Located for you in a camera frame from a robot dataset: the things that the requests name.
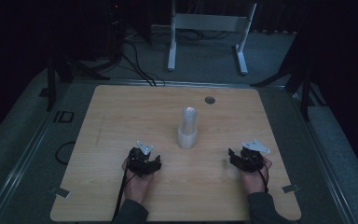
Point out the person's right hand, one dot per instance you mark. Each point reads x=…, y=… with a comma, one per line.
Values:
x=254, y=182

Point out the stack of clear plastic cups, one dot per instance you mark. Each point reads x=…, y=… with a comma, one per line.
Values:
x=187, y=130

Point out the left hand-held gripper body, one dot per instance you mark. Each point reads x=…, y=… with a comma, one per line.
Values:
x=141, y=161

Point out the black tripod stand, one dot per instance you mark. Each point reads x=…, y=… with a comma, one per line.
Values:
x=51, y=84
x=304, y=90

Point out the person's left hand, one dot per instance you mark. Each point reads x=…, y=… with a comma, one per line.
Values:
x=140, y=186

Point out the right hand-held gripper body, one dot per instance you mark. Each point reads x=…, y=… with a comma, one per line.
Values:
x=254, y=157

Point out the white metal stand frame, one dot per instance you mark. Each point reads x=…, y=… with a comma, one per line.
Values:
x=209, y=22

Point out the grey tape piece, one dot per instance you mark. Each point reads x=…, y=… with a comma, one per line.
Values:
x=61, y=192
x=291, y=188

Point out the grey table grommet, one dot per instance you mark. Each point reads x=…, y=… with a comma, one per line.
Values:
x=209, y=100

